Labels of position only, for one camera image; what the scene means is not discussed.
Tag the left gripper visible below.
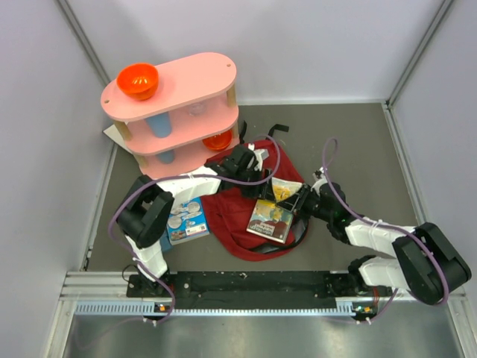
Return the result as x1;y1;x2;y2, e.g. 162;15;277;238
235;166;276;203

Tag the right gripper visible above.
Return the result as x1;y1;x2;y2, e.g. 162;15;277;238
277;183;332;222

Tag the yellow and maroon book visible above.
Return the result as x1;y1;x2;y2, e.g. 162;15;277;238
246;178;303;244

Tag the red backpack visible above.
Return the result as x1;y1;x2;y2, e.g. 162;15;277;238
201;139;309;262

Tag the blue illustrated book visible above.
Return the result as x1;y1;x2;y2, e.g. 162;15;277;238
166;198;209;245

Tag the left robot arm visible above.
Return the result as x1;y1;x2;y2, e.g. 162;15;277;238
108;141;281;296

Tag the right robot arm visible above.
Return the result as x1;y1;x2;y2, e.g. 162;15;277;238
271;178;472;305

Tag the orange bowl lower shelf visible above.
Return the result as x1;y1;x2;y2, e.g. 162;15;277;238
202;130;233;151

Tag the pink three-tier wooden shelf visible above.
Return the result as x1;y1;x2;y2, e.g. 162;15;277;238
101;52;239;179

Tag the clear plastic cup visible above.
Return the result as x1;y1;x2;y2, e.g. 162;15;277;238
188;102;206;116

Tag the blue plastic cup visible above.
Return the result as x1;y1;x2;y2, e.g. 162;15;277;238
145;112;172;138

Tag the orange bowl on top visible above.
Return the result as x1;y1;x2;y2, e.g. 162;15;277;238
116;63;159;101

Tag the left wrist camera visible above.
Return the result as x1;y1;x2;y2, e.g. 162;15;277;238
247;143;269;171

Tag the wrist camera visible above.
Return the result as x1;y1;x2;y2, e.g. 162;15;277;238
247;143;269;171
312;168;328;194

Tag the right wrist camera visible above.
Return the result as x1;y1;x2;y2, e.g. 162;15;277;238
312;168;328;194

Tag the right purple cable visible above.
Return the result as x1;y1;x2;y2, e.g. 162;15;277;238
320;137;450;325

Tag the purple cable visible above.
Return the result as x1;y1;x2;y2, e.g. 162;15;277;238
107;134;282;326
320;137;450;325

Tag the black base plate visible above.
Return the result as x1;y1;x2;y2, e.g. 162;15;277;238
126;270;370;310

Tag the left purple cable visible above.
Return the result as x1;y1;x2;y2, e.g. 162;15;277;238
107;134;282;326

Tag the aluminium frame rail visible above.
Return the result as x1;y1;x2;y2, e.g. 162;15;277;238
60;271;129;301

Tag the white slotted cable duct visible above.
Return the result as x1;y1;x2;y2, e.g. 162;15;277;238
75;296;358;317

